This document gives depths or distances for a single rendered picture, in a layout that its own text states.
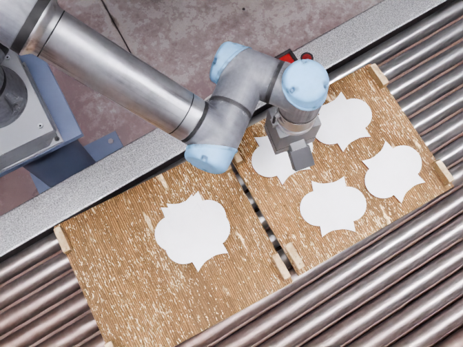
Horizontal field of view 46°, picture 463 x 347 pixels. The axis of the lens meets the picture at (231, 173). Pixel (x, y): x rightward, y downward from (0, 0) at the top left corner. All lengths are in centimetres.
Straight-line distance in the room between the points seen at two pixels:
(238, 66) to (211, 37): 154
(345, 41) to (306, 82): 55
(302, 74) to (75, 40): 34
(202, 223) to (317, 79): 46
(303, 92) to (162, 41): 162
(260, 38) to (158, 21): 45
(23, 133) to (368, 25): 87
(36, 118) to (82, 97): 107
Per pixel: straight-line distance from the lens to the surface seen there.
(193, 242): 118
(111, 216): 124
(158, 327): 120
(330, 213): 122
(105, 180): 128
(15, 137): 132
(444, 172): 130
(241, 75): 89
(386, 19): 147
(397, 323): 126
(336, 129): 128
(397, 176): 128
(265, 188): 123
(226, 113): 86
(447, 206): 133
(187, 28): 246
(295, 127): 97
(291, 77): 87
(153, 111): 82
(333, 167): 126
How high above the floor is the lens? 213
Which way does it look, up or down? 75 degrees down
